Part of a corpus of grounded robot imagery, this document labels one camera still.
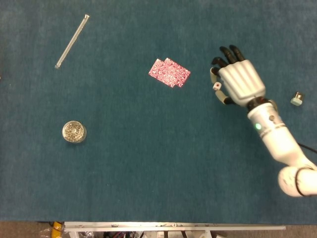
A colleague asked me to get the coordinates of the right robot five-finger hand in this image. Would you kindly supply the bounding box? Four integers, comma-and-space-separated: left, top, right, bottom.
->
210, 45, 269, 109

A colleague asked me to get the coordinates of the red patterned playing card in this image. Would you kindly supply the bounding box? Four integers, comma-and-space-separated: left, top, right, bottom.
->
148, 58, 182, 89
159, 57, 192, 89

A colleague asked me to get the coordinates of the teal felt table mat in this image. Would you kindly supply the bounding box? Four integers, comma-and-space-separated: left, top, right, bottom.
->
0, 0, 317, 224

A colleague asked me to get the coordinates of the clear glass rod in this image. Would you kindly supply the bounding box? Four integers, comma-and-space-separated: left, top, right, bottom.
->
54, 14, 90, 69

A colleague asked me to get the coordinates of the round glass jar with metal bits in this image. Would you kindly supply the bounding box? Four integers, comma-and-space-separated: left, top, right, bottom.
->
61, 120, 88, 144

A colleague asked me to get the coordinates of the yellow object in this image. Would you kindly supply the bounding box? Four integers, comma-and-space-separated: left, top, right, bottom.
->
50, 221, 63, 238

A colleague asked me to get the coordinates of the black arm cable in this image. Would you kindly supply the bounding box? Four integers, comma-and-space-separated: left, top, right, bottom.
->
294, 142, 317, 198

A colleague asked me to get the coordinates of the white metal frame bar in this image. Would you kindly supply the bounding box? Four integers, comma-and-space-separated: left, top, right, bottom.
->
63, 221, 287, 233

